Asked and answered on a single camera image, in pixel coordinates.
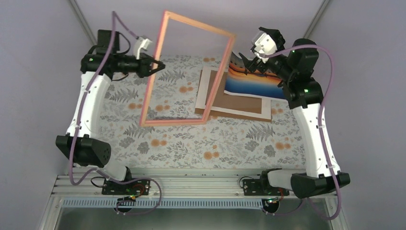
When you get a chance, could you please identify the sunset lake photo print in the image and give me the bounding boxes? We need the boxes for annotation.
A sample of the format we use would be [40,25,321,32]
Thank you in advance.
[224,53,286,101]

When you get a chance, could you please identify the brown frame backing board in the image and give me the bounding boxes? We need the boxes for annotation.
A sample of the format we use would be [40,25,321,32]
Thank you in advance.
[194,66,272,122]

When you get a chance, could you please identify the pink wooden picture frame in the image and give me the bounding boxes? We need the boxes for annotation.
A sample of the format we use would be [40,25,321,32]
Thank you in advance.
[139,10,237,127]

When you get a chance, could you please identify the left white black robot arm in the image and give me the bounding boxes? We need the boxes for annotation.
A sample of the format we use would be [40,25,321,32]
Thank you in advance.
[56,30,165,194]

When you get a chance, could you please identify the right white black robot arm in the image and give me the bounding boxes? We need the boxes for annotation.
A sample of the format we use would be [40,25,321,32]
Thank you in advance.
[242,27,350,199]

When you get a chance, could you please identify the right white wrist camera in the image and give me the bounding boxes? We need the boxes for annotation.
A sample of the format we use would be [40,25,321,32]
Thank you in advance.
[251,31,277,63]

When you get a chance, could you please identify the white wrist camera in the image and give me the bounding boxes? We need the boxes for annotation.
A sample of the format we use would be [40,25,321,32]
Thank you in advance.
[133,36,152,60]
[251,31,277,63]

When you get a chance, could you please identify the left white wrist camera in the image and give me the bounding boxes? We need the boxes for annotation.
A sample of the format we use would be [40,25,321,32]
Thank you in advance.
[133,36,152,60]

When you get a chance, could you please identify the aluminium mounting rail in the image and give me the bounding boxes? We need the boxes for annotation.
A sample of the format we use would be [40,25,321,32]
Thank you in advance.
[51,168,261,198]

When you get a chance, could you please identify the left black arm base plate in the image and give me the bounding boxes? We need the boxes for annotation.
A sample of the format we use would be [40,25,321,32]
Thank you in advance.
[101,179,151,196]

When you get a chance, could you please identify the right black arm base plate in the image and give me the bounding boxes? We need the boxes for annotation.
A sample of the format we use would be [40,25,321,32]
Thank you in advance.
[242,178,290,196]

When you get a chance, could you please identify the grey slotted cable duct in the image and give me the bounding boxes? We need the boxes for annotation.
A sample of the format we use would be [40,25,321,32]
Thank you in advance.
[61,197,262,209]

